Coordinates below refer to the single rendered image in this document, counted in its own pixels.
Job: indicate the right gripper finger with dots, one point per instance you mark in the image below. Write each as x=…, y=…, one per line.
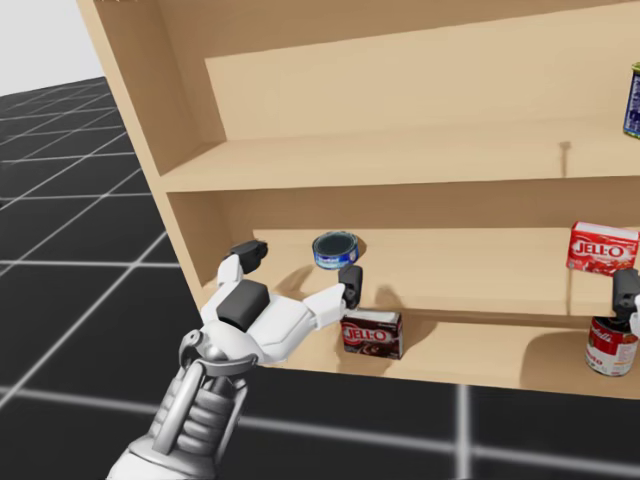
x=626, y=292

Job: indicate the pale wooden shelf unit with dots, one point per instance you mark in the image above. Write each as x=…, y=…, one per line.
x=400, y=165

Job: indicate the red and white can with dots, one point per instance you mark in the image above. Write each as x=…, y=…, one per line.
x=610, y=347

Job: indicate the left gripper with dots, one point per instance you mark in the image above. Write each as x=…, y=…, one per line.
x=280, y=320

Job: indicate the brown and white carton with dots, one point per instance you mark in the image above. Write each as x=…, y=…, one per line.
x=372, y=337

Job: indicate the blue flat can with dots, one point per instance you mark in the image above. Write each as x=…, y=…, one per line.
x=334, y=249

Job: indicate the green and blue rectangular can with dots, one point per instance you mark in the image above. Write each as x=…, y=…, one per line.
x=634, y=100

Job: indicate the red carton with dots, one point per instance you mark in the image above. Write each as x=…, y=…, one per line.
x=602, y=250

